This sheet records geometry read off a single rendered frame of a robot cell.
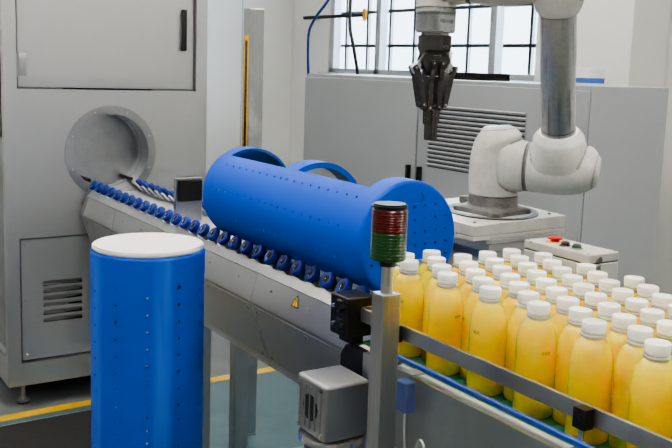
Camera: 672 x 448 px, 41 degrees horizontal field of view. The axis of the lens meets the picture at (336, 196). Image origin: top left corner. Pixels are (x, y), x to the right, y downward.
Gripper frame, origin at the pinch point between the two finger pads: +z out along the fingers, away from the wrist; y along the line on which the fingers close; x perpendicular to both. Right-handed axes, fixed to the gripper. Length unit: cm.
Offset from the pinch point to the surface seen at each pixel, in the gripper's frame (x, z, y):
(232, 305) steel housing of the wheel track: 73, 59, -13
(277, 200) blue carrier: 45, 23, -15
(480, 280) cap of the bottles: -36.2, 27.0, -14.9
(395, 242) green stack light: -40, 17, -38
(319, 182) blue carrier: 30.8, 16.7, -10.4
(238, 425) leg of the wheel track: 104, 111, 5
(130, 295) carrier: 40, 43, -57
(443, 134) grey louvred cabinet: 178, 18, 150
